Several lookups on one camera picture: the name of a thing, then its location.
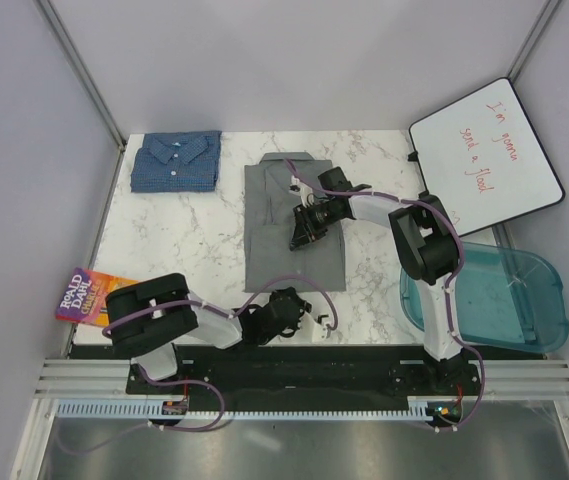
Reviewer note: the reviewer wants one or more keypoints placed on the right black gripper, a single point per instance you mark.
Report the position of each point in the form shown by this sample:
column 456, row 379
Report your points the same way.
column 305, row 229

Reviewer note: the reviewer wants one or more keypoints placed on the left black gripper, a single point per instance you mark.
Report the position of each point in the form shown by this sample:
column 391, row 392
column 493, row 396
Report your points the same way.
column 305, row 305

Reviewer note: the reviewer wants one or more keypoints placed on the grey long sleeve shirt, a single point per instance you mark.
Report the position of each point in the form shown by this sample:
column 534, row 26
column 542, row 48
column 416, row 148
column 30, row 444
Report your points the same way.
column 269, row 225

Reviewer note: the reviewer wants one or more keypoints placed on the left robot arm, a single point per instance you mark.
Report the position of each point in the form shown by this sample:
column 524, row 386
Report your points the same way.
column 146, row 318

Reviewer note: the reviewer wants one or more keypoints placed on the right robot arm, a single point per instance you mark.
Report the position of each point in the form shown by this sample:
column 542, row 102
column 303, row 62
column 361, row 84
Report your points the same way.
column 427, row 246

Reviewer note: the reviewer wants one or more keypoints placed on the blue checked folded shirt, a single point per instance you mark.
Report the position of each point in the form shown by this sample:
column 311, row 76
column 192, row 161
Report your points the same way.
column 177, row 163

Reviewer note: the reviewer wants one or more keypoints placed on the white whiteboard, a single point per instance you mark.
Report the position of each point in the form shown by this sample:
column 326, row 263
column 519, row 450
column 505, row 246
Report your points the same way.
column 481, row 156

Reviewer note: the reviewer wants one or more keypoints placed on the Roald Dahl book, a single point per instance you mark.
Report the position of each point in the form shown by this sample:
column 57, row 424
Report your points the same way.
column 84, row 297

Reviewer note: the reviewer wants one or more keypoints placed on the teal plastic bin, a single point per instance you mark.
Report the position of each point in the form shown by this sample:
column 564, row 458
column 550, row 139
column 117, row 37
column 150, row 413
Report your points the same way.
column 502, row 297

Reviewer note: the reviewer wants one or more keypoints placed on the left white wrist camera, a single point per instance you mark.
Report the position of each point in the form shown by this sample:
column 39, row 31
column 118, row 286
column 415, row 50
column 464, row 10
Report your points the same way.
column 316, row 327

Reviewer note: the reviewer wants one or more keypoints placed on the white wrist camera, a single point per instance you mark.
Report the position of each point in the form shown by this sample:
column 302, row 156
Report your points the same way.
column 316, row 327
column 305, row 192

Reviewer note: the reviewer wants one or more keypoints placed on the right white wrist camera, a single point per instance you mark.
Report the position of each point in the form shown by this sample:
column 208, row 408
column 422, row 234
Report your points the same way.
column 305, row 192

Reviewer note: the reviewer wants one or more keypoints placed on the white slotted cable duct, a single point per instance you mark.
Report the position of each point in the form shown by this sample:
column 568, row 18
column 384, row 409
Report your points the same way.
column 162, row 410

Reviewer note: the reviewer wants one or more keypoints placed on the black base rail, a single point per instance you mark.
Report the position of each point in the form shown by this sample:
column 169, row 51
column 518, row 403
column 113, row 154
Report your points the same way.
column 296, row 377

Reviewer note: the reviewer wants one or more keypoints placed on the left aluminium frame post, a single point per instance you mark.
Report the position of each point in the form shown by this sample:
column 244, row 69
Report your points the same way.
column 72, row 54

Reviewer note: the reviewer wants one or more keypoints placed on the aluminium frame post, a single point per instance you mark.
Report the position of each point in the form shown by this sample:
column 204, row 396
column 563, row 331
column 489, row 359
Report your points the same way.
column 541, row 23
column 72, row 54

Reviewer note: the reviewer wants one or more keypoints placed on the right aluminium frame post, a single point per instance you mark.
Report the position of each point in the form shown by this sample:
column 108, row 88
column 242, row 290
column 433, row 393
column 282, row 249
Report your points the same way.
column 541, row 23

